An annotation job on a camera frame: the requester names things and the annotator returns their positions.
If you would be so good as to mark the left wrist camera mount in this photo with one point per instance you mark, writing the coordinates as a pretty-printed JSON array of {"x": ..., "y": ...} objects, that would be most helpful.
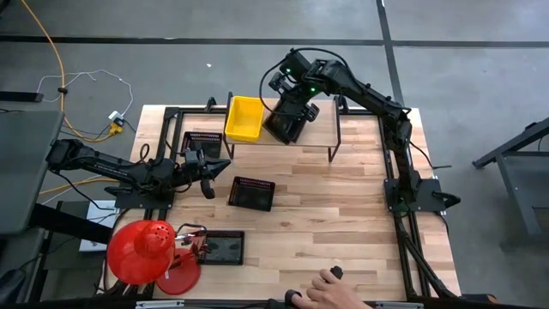
[{"x": 208, "y": 189}]

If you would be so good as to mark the person's hand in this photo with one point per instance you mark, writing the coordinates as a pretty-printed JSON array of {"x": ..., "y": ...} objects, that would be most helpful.
[{"x": 332, "y": 294}]

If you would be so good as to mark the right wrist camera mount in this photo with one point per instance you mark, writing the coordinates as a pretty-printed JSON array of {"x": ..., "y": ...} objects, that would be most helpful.
[{"x": 311, "y": 113}]

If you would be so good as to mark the black orange clamp foot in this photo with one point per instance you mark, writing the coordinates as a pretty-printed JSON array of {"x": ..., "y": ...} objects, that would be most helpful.
[{"x": 486, "y": 298}]

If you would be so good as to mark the black finger cover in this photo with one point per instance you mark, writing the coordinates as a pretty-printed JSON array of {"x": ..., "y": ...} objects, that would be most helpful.
[{"x": 336, "y": 272}]

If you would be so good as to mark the black desk beam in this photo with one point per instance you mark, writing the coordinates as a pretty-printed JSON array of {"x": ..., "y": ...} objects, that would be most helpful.
[{"x": 68, "y": 223}]

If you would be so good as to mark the black curved bracket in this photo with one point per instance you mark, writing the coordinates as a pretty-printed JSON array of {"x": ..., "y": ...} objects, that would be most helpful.
[{"x": 448, "y": 200}]

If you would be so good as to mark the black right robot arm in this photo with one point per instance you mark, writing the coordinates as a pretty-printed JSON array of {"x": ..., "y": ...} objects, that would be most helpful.
[{"x": 364, "y": 96}]

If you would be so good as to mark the red desk lamp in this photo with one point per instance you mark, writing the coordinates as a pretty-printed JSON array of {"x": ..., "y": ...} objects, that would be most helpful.
[{"x": 137, "y": 257}]

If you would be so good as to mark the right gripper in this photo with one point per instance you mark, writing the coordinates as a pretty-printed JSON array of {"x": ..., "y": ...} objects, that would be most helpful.
[{"x": 296, "y": 96}]

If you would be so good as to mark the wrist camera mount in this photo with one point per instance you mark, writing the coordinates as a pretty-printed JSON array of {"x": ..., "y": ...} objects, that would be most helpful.
[
  {"x": 208, "y": 189},
  {"x": 311, "y": 113}
]

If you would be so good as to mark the yellow plug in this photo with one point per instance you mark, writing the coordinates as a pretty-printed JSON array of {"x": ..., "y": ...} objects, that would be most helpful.
[{"x": 115, "y": 129}]

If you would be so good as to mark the white power adapter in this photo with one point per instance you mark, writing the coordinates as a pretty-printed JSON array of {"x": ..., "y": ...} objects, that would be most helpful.
[{"x": 116, "y": 116}]

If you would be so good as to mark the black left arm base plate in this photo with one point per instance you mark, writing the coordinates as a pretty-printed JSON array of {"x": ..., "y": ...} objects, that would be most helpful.
[{"x": 146, "y": 201}]

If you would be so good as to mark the white booklet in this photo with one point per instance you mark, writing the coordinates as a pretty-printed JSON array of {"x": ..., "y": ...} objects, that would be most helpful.
[{"x": 100, "y": 212}]

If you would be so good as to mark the grey desk black frame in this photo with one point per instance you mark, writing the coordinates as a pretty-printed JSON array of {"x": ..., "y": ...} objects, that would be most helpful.
[{"x": 525, "y": 184}]

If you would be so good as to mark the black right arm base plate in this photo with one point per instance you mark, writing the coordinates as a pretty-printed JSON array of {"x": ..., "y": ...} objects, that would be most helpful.
[{"x": 429, "y": 193}]

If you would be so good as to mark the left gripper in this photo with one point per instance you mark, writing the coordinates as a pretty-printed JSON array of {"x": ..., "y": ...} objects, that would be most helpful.
[{"x": 197, "y": 165}]

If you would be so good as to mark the black rounded object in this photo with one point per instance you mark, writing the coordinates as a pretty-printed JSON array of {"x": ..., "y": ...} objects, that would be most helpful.
[{"x": 293, "y": 298}]

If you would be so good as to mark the black aluminium table frame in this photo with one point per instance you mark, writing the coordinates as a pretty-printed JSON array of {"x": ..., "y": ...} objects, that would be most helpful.
[{"x": 402, "y": 257}]

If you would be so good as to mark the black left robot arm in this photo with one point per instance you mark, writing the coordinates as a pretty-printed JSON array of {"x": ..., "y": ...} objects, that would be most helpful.
[{"x": 111, "y": 165}]

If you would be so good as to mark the silver metal bracket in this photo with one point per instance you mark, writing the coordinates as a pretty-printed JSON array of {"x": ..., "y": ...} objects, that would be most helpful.
[
  {"x": 161, "y": 304},
  {"x": 399, "y": 305}
]

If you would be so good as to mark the wooden shelf black metal legs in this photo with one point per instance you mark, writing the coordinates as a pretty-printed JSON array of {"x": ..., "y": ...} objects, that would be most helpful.
[{"x": 321, "y": 133}]

